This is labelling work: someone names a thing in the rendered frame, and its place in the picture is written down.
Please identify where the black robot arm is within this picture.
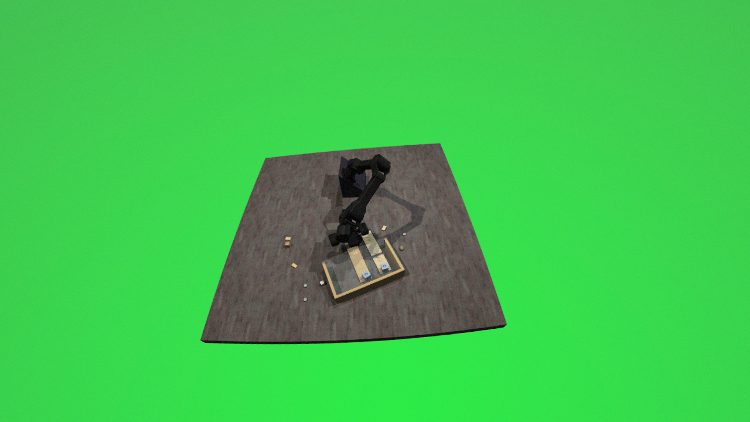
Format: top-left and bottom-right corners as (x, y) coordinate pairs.
(335, 154), (391, 248)

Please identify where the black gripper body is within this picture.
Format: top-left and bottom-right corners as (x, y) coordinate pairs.
(329, 223), (369, 246)

